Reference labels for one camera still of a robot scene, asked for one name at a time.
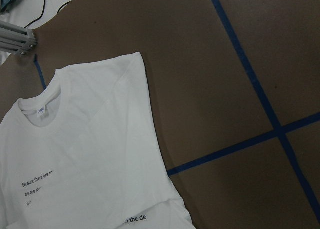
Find white printed t-shirt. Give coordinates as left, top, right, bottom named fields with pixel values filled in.
left=0, top=52, right=194, bottom=229

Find blue tape grid lines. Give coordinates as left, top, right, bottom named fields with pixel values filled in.
left=36, top=0, right=320, bottom=229

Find aluminium frame post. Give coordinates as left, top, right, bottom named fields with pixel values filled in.
left=0, top=21, right=38, bottom=56

